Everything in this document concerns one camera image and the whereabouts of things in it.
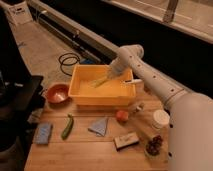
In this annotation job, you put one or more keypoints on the yellow banana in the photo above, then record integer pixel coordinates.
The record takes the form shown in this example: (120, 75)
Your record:
(98, 82)

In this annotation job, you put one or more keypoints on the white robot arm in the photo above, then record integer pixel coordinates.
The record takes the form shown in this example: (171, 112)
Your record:
(190, 144)

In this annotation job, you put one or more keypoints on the yellow plastic tray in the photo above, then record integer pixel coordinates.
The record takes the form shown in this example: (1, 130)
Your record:
(112, 93)

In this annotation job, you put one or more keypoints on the orange fruit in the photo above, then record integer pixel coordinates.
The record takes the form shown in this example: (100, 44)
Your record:
(122, 116)

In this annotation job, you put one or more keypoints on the blue folded cloth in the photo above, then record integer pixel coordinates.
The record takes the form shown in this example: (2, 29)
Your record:
(99, 127)

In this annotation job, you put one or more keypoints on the small spice bottle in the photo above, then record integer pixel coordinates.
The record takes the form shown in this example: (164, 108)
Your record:
(137, 109)

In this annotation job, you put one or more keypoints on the red bowl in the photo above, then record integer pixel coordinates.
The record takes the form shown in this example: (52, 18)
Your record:
(57, 93)

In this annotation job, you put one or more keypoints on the green cucumber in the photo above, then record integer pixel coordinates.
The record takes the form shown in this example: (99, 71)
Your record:
(68, 127)

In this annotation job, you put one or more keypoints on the dark rectangular block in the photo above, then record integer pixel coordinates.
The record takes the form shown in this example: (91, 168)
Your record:
(126, 140)

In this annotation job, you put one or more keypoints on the white cup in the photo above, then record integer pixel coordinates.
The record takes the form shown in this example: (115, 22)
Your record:
(160, 119)

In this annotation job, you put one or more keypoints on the wooden table board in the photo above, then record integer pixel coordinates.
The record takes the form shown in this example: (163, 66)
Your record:
(84, 150)

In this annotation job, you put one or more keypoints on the bowl of dark grapes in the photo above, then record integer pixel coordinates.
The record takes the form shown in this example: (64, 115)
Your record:
(154, 145)

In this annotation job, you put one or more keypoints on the blue sponge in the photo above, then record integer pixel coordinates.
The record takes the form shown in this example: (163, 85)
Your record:
(43, 133)

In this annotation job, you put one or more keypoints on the black cart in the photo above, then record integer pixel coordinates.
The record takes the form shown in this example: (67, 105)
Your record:
(15, 129)

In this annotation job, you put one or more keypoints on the white box with label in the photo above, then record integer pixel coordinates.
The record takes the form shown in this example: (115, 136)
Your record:
(19, 13)

